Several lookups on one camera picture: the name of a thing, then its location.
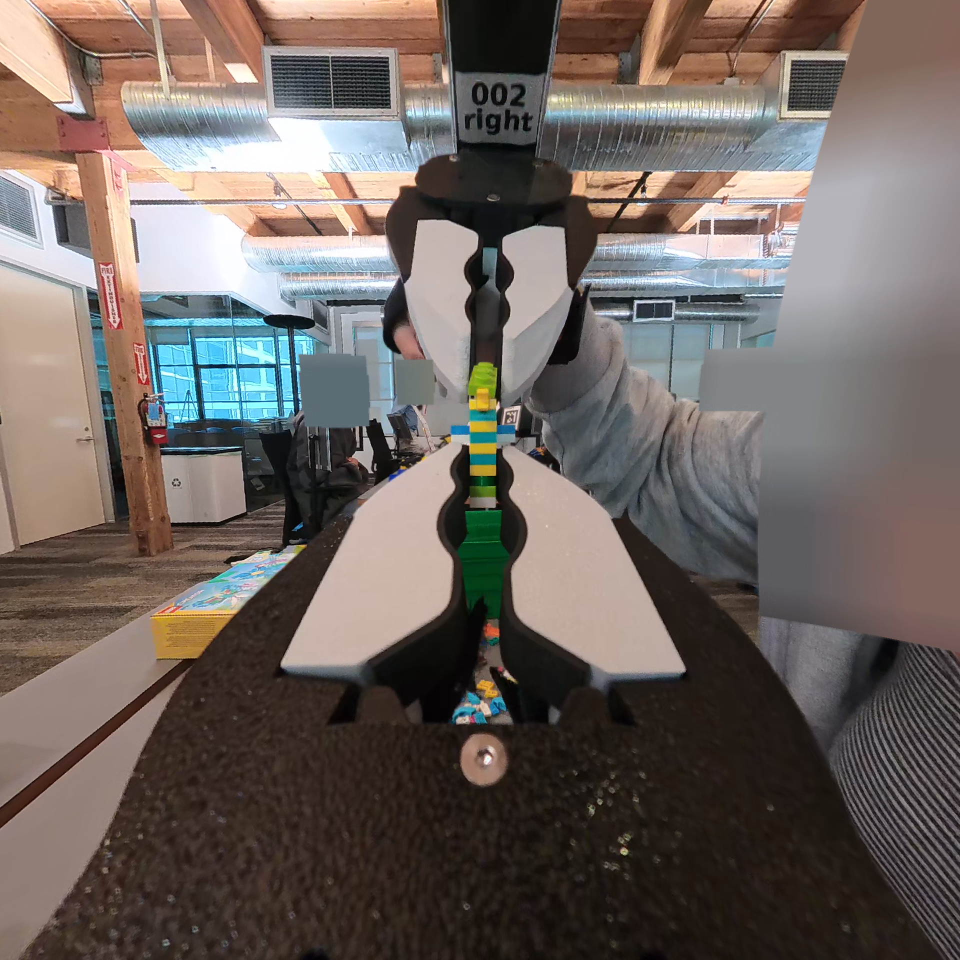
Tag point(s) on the red and white sign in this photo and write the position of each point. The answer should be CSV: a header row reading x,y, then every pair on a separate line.
x,y
141,364
111,296

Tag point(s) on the white recycling cabinet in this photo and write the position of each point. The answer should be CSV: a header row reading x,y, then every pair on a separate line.
x,y
202,487

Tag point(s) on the large window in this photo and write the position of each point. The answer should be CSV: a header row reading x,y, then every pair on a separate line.
x,y
217,375

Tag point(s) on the red fire extinguisher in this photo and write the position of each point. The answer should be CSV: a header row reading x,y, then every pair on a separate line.
x,y
156,427

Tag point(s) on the black and white marker sign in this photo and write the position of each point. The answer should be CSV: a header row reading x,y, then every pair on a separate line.
x,y
511,417

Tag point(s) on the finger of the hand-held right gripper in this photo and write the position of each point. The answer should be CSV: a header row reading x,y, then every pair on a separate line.
x,y
439,300
540,300

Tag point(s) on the large silver air duct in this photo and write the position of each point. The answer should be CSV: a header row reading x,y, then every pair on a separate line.
x,y
195,124

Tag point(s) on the scattered loose toy bricks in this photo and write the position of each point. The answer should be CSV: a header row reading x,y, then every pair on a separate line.
x,y
472,705

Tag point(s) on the yellow toy box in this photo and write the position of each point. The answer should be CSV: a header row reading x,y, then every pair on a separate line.
x,y
187,630

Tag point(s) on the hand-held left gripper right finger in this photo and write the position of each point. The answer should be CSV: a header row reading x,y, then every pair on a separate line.
x,y
585,585

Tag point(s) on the duct vent grille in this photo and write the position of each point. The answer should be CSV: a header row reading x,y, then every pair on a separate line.
x,y
330,82
814,84
653,310

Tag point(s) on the wooden post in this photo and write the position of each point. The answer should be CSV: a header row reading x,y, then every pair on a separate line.
x,y
135,465

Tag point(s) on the person's right hand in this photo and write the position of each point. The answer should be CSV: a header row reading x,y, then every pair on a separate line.
x,y
409,345

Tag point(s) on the person's grey hoodie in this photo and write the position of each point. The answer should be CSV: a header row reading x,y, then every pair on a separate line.
x,y
810,675

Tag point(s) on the striped toy brick tower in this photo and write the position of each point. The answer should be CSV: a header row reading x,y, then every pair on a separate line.
x,y
482,457

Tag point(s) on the white door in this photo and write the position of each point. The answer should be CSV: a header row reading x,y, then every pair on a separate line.
x,y
45,412

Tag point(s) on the black floor lamp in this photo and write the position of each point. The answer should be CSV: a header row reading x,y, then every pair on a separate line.
x,y
289,321

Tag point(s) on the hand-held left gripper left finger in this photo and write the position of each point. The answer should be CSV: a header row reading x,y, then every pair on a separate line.
x,y
375,585

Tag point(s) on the lime green toy brick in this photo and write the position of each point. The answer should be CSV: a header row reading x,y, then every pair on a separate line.
x,y
482,375

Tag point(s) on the green plastic storage bin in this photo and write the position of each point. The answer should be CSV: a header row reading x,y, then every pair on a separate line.
x,y
480,555

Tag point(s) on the white wall vent grille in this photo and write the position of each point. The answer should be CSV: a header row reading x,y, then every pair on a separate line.
x,y
19,206

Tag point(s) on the person's right forearm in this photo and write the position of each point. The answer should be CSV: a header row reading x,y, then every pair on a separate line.
x,y
637,450

